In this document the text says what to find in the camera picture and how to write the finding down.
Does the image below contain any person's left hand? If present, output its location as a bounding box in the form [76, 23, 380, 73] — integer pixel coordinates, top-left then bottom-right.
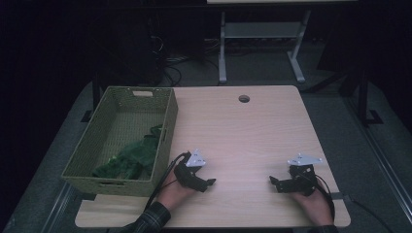
[157, 176, 197, 212]

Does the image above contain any white metal desk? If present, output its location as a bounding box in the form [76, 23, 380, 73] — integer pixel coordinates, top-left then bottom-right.
[206, 0, 358, 84]

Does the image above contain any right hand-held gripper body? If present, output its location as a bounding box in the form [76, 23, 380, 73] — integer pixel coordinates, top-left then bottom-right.
[287, 152, 324, 197]

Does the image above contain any thin black cable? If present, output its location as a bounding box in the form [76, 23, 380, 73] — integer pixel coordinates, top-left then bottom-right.
[348, 195, 387, 233]

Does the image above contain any green cloth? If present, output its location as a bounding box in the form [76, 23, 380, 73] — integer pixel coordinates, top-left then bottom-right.
[91, 124, 164, 181]

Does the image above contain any bundle of black floor cables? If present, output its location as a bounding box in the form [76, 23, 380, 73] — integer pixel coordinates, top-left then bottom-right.
[149, 35, 222, 87]

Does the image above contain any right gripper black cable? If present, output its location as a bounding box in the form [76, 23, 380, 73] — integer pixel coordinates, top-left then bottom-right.
[300, 168, 336, 224]

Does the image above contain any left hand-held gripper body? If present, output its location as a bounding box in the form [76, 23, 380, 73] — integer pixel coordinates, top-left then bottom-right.
[173, 149, 208, 191]

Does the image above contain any person's right hand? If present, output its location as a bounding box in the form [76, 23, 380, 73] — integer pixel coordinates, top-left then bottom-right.
[290, 180, 334, 226]

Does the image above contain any grey tape strip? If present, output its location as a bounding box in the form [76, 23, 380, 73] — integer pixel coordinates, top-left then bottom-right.
[329, 191, 352, 201]

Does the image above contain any metal floor rail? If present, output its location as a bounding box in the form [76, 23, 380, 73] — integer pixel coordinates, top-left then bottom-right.
[344, 96, 412, 216]
[40, 183, 77, 233]

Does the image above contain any green woven basket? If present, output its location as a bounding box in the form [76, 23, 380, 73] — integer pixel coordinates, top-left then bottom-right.
[61, 85, 179, 198]

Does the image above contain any black metal stand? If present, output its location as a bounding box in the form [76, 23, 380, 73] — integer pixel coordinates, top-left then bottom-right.
[336, 64, 385, 128]
[80, 74, 102, 123]

